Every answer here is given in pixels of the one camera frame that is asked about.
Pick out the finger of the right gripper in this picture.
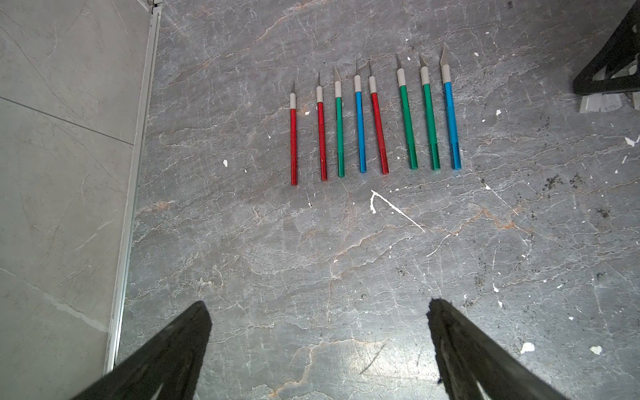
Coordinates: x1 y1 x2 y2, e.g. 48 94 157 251
573 1 639 95

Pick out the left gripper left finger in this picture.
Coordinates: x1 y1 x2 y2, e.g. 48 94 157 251
75 301 212 399

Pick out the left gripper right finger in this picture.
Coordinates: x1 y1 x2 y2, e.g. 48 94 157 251
427 298 565 399

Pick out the blue carving knife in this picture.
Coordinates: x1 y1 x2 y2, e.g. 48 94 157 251
353 64 367 173
440 46 462 170

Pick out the green carving knife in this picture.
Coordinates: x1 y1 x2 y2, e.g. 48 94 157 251
334 68 345 178
395 53 418 170
418 54 441 171

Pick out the red carving knife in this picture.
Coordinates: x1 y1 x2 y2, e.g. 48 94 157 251
368 59 389 175
316 74 328 181
289 83 298 186

